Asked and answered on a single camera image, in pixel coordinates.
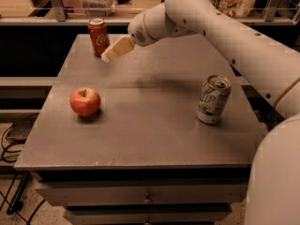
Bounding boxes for clear plastic container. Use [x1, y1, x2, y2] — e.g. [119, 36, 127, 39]
[80, 0, 116, 17]

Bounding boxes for black power adapter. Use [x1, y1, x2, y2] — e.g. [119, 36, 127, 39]
[6, 119, 35, 143]

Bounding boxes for grey metal railing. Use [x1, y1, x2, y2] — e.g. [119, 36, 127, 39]
[0, 0, 300, 25]

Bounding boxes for red coke can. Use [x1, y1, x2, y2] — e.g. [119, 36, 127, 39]
[88, 18, 110, 57]

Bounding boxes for black metal stand leg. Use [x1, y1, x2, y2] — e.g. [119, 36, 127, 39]
[7, 172, 30, 216]

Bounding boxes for upper drawer knob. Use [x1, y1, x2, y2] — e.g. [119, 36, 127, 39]
[143, 193, 153, 204]

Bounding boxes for green white soda can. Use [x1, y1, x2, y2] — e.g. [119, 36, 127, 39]
[196, 74, 232, 125]

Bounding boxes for black cables left floor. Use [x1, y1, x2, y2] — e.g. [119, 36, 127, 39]
[0, 113, 46, 225]

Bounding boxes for grey drawer cabinet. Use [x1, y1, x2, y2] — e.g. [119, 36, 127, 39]
[16, 35, 265, 225]

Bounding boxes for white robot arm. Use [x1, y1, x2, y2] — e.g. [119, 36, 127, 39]
[102, 0, 300, 225]

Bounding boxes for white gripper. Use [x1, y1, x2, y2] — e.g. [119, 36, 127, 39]
[101, 11, 156, 62]

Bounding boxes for red apple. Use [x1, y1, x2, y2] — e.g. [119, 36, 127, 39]
[69, 87, 101, 117]

